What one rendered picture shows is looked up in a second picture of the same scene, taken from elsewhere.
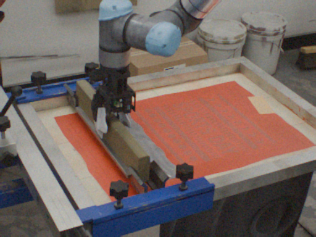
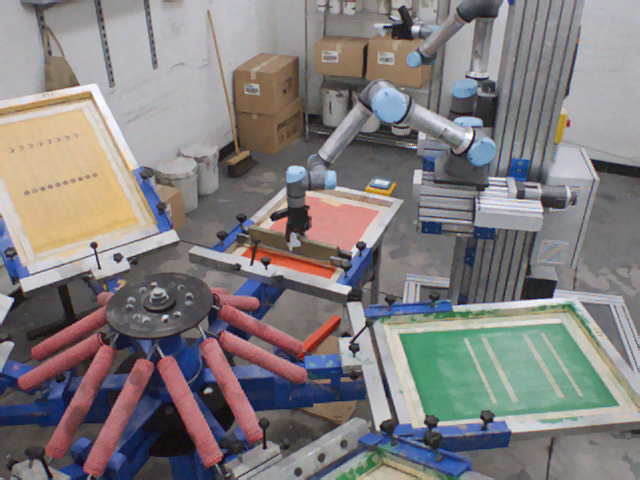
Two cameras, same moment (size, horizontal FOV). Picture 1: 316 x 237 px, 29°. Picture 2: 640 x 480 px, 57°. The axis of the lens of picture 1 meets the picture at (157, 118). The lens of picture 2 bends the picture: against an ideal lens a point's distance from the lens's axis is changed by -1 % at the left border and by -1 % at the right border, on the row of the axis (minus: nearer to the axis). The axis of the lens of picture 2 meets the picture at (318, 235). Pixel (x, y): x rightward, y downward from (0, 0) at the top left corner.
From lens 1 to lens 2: 146 cm
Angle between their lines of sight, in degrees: 31
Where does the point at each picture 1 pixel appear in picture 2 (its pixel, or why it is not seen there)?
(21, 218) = not seen: hidden behind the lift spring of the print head
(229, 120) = (328, 216)
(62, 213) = (337, 287)
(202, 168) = (347, 245)
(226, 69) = not seen: hidden behind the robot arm
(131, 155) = (327, 250)
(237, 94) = (313, 201)
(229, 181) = (372, 243)
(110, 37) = (300, 189)
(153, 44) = (329, 184)
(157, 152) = not seen: hidden behind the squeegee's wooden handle
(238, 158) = (356, 233)
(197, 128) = (318, 227)
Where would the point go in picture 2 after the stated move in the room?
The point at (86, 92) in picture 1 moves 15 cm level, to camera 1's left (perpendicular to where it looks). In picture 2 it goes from (262, 231) to (231, 242)
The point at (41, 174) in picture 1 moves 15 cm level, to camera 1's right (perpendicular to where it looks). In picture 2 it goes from (301, 278) to (333, 264)
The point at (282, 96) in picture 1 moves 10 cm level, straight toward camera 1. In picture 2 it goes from (339, 192) to (348, 201)
